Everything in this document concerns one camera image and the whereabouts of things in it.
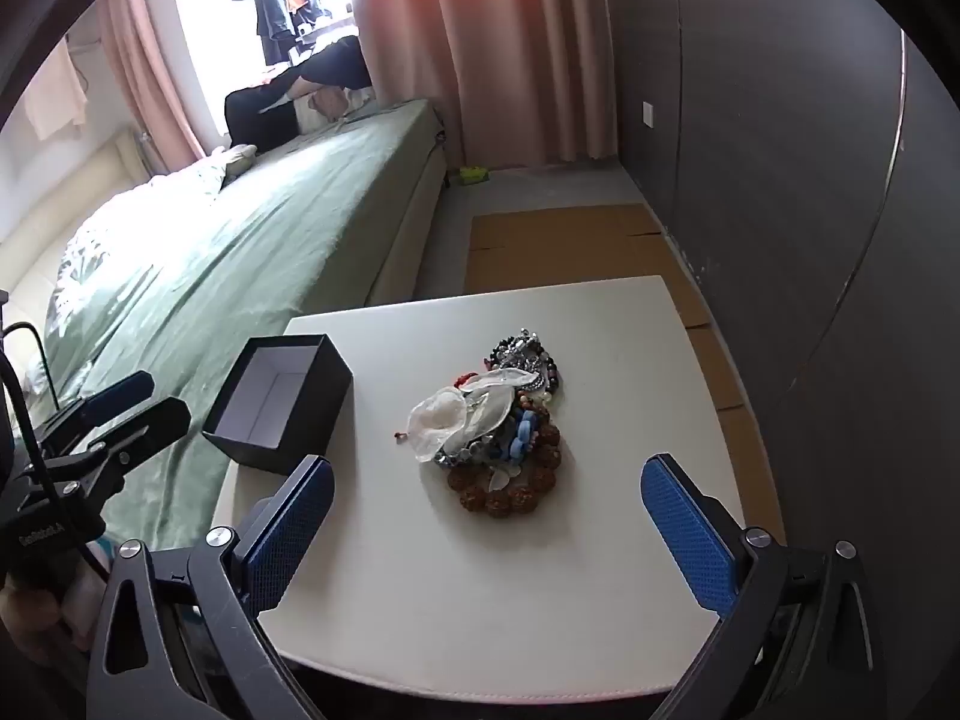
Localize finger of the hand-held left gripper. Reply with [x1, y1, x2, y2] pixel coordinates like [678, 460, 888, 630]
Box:
[34, 371, 156, 458]
[45, 397, 191, 500]

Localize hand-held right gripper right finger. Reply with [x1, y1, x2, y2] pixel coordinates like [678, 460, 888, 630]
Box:
[640, 452, 890, 720]

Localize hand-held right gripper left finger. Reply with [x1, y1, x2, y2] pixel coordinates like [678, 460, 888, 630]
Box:
[86, 454, 335, 720]

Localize black jewelry box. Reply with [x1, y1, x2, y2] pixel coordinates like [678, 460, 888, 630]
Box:
[201, 334, 353, 475]

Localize brown wooden bead bracelet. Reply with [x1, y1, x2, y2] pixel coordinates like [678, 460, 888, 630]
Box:
[446, 420, 563, 518]

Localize translucent white plastic pouch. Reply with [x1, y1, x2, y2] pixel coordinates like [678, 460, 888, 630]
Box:
[409, 367, 537, 466]

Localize grey bead bracelet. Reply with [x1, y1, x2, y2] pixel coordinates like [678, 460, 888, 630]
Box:
[433, 439, 505, 467]

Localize blue link bracelet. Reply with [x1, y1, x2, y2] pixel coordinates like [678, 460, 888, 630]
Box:
[504, 405, 552, 463]

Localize dark bead bracelet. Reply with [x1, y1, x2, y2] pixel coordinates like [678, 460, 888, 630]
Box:
[536, 352, 566, 400]

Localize silver chain necklace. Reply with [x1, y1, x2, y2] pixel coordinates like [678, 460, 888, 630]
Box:
[491, 328, 552, 391]

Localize person's left hand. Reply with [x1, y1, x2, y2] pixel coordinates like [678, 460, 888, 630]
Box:
[0, 559, 110, 672]

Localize crumpled green quilt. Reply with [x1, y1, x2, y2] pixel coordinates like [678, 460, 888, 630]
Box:
[41, 146, 227, 361]

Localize bed with green sheet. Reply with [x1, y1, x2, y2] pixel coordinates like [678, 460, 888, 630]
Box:
[0, 97, 449, 556]

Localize beige pillow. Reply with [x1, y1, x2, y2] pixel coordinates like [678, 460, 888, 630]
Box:
[221, 144, 260, 181]

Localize hanging white garment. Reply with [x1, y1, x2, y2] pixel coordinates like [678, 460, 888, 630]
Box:
[22, 37, 88, 140]

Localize narrow pink curtain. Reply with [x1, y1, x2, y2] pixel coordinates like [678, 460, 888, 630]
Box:
[97, 0, 200, 181]

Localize flattened cardboard sheet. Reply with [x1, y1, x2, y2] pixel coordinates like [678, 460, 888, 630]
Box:
[465, 202, 745, 415]

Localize beige cloth bundle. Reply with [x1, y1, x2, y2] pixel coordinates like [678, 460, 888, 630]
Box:
[289, 82, 376, 133]

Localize dark grey wardrobe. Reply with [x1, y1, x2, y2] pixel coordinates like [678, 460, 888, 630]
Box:
[671, 0, 957, 616]

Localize black garment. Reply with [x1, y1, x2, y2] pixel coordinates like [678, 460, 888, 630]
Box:
[289, 34, 373, 91]

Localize hanging dark clothes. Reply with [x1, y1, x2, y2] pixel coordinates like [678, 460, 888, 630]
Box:
[231, 0, 323, 65]

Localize wide pink curtain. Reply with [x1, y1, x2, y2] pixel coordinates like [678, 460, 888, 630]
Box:
[352, 0, 623, 166]

